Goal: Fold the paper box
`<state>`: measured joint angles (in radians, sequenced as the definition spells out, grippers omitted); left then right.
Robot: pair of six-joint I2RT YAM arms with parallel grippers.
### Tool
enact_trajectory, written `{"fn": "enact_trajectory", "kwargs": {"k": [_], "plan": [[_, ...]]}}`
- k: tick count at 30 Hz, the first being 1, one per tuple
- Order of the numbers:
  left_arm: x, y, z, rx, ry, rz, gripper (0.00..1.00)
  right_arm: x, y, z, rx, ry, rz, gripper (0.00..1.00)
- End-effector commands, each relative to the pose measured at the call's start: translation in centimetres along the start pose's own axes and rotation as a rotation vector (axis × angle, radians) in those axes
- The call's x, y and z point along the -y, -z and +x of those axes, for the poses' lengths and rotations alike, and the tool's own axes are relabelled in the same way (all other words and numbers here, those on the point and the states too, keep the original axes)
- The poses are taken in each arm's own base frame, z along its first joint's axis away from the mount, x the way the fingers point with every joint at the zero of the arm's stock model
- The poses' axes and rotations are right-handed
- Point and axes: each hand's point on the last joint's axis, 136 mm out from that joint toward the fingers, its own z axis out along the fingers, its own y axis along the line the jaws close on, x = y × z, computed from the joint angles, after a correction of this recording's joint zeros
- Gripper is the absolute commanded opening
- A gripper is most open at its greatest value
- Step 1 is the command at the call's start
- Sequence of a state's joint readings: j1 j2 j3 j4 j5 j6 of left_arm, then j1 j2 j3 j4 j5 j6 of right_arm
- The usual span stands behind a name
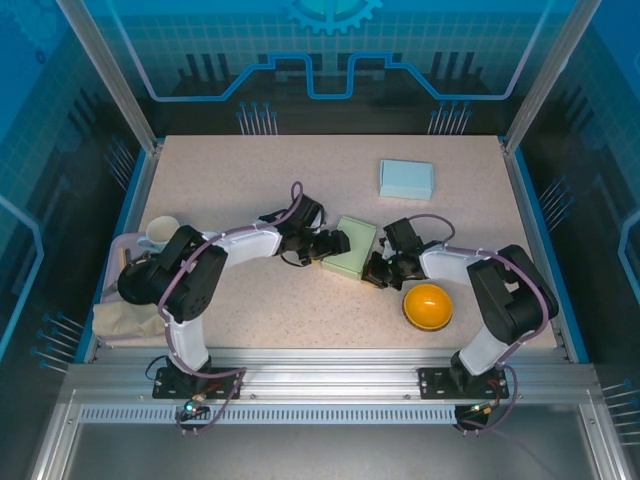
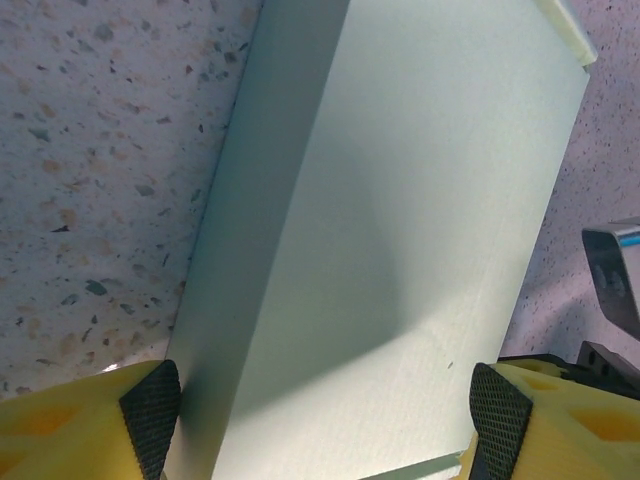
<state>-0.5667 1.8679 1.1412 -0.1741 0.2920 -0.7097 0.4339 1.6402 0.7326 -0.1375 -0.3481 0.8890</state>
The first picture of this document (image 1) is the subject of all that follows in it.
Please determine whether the light green paper box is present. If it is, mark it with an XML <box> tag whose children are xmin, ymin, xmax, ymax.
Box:
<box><xmin>320</xmin><ymin>214</ymin><xmax>377</xmax><ymax>281</ymax></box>

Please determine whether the aluminium front rail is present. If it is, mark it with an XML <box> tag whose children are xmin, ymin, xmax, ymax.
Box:
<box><xmin>64</xmin><ymin>347</ymin><xmax>601</xmax><ymax>401</ymax></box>

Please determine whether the small connector with green light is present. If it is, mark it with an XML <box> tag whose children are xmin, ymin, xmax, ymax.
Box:
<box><xmin>467</xmin><ymin>399</ymin><xmax>501</xmax><ymax>419</ymax></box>
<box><xmin>182</xmin><ymin>394</ymin><xmax>209</xmax><ymax>419</ymax></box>

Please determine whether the slotted grey cable duct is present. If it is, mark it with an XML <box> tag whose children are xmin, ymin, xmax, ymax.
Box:
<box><xmin>78</xmin><ymin>403</ymin><xmax>464</xmax><ymax>425</ymax></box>

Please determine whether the aluminium frame post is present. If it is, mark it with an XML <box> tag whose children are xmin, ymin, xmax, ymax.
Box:
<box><xmin>54</xmin><ymin>0</ymin><xmax>164</xmax><ymax>154</ymax></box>
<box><xmin>502</xmin><ymin>0</ymin><xmax>604</xmax><ymax>154</ymax></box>

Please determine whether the beige cloth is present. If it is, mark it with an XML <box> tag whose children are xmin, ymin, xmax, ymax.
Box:
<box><xmin>92</xmin><ymin>302</ymin><xmax>169</xmax><ymax>342</ymax></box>

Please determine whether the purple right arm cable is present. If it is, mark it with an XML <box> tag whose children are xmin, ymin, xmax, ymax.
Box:
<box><xmin>409</xmin><ymin>213</ymin><xmax>560</xmax><ymax>436</ymax></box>

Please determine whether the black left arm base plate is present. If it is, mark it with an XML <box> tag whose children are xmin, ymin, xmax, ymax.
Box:
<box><xmin>152</xmin><ymin>365</ymin><xmax>244</xmax><ymax>401</ymax></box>

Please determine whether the light blue paper box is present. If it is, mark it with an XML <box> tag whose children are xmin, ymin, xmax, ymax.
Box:
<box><xmin>377</xmin><ymin>158</ymin><xmax>435</xmax><ymax>201</ymax></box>

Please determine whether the aluminium table side rail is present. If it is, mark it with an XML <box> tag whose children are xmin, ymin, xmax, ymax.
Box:
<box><xmin>502</xmin><ymin>142</ymin><xmax>574</xmax><ymax>362</ymax></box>
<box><xmin>82</xmin><ymin>144</ymin><xmax>164</xmax><ymax>364</ymax></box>

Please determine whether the orange dome bowl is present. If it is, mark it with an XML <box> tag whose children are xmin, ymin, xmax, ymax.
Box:
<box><xmin>402</xmin><ymin>282</ymin><xmax>455</xmax><ymax>332</ymax></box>

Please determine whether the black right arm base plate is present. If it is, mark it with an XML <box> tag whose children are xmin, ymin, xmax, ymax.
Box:
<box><xmin>417</xmin><ymin>365</ymin><xmax>511</xmax><ymax>401</ymax></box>

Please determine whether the pale blue mug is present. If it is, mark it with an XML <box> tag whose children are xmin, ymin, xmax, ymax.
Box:
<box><xmin>135</xmin><ymin>214</ymin><xmax>180</xmax><ymax>254</ymax></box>

